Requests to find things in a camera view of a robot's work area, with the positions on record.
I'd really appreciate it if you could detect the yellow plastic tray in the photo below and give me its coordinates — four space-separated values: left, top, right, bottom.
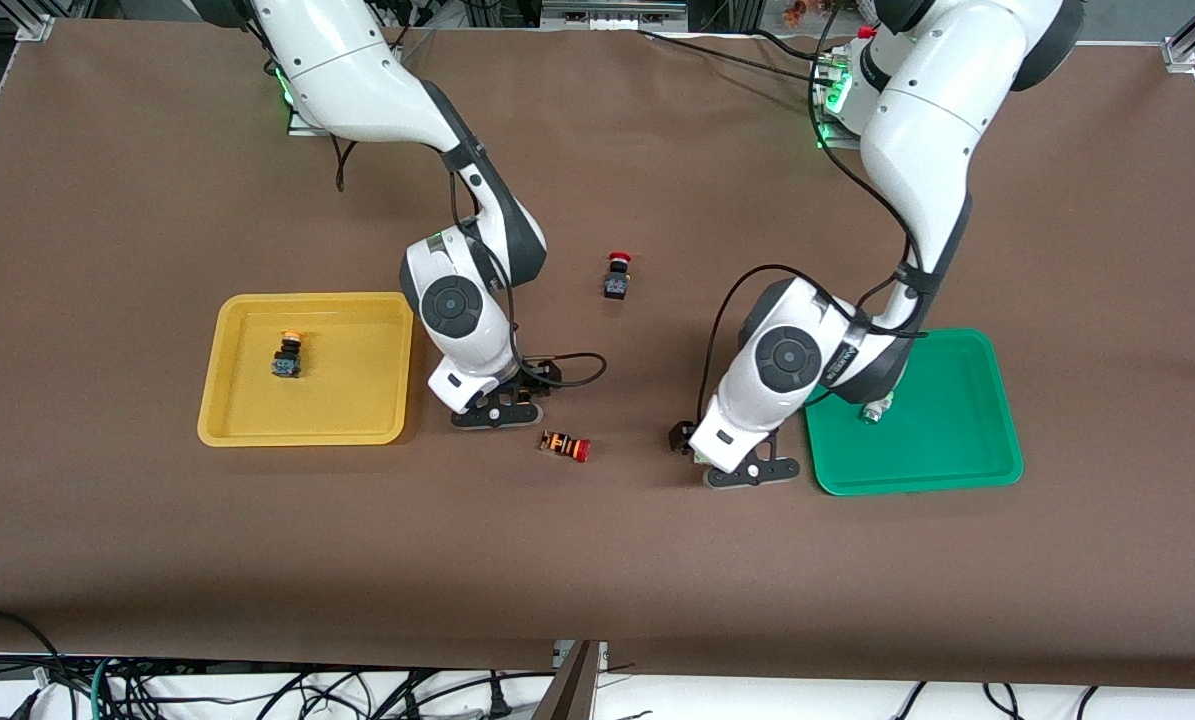
197 292 416 448

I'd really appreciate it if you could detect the red button orange striped base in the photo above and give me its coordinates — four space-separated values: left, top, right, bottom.
540 429 592 463

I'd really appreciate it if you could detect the brown table cover sheet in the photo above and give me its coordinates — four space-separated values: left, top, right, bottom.
0 18 1195 691

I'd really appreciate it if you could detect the green plastic tray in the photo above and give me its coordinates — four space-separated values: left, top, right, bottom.
802 328 1024 497

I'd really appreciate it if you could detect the grey metal box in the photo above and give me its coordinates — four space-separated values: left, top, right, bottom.
540 0 690 31

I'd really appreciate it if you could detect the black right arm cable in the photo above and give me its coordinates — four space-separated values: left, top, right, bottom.
247 20 609 403

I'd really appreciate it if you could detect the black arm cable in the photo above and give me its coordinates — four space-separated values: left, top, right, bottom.
247 20 609 403
667 0 933 453

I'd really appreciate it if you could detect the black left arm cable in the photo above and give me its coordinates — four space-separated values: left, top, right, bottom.
667 0 933 453

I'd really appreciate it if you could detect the metal table leg bracket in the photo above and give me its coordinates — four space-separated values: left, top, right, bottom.
532 640 610 720

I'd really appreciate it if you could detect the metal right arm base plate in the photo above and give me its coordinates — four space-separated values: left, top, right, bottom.
287 100 338 138

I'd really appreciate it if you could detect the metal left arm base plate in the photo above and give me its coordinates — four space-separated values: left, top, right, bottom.
812 55 868 151

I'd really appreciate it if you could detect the black cable on table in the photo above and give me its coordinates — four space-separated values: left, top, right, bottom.
637 28 833 76

